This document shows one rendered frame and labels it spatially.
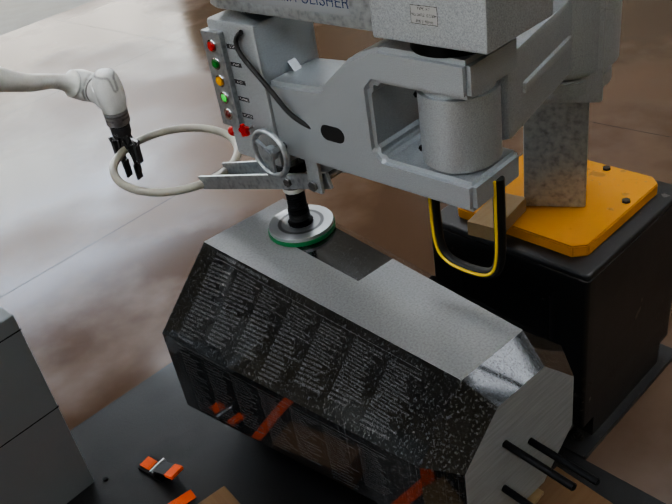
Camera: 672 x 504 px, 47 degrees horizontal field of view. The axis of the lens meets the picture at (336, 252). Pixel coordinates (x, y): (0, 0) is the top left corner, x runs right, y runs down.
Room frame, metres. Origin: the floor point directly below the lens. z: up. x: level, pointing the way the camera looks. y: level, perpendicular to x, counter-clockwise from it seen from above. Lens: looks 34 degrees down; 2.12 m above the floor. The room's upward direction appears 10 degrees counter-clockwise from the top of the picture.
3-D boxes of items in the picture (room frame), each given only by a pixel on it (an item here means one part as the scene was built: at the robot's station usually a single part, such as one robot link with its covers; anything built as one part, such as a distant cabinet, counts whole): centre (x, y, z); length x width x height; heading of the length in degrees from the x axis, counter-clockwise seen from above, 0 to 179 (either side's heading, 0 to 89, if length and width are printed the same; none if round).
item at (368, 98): (1.83, -0.15, 1.30); 0.74 x 0.23 x 0.49; 41
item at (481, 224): (2.03, -0.52, 0.81); 0.20 x 0.10 x 0.05; 137
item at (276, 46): (2.08, 0.04, 1.32); 0.36 x 0.22 x 0.45; 41
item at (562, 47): (1.99, -0.62, 1.36); 0.74 x 0.34 x 0.25; 141
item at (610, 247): (2.15, -0.75, 0.37); 0.66 x 0.66 x 0.74; 39
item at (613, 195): (2.15, -0.75, 0.76); 0.49 x 0.49 x 0.05; 39
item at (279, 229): (2.14, 0.09, 0.84); 0.21 x 0.21 x 0.01
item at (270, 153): (1.97, 0.11, 1.20); 0.15 x 0.10 x 0.15; 41
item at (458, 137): (1.64, -0.34, 1.34); 0.19 x 0.19 x 0.20
